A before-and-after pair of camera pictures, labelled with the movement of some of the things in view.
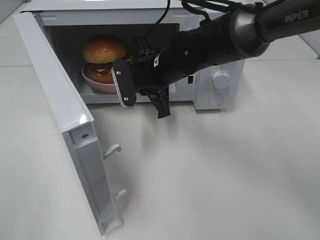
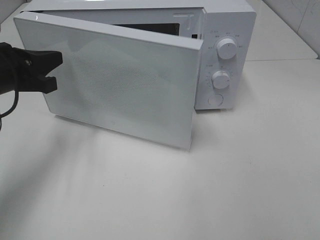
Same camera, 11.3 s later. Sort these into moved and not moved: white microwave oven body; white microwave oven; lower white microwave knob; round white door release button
Moved: white microwave oven
Not moved: round white door release button; lower white microwave knob; white microwave oven body
